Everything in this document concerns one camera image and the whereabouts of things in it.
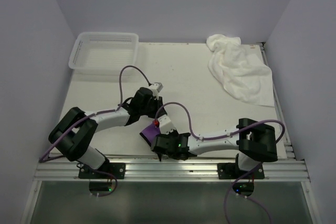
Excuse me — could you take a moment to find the white plastic basket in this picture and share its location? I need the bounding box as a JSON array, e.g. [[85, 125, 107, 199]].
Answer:
[[68, 32, 139, 75]]

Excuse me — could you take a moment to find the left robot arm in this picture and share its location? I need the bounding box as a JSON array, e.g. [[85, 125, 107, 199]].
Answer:
[[48, 83, 163, 178]]

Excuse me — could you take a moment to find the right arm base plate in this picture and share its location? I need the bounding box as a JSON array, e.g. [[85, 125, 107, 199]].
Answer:
[[217, 163, 265, 180]]

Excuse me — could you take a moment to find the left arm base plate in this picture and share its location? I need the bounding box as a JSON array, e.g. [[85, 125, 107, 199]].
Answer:
[[77, 163, 126, 179]]

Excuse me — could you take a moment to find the purple and black towel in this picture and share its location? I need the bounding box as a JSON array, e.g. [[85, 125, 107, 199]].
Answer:
[[140, 123, 161, 147]]

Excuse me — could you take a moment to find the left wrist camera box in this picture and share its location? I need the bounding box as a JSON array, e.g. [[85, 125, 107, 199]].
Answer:
[[149, 82, 163, 99]]

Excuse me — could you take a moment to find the white towel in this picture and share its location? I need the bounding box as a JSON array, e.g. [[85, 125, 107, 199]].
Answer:
[[206, 34, 275, 107]]

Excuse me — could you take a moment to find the aluminium mounting rail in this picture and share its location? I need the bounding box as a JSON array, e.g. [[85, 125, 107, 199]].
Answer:
[[34, 156, 310, 182]]

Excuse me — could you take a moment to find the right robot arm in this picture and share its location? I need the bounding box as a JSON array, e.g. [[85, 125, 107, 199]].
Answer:
[[151, 115, 278, 178]]

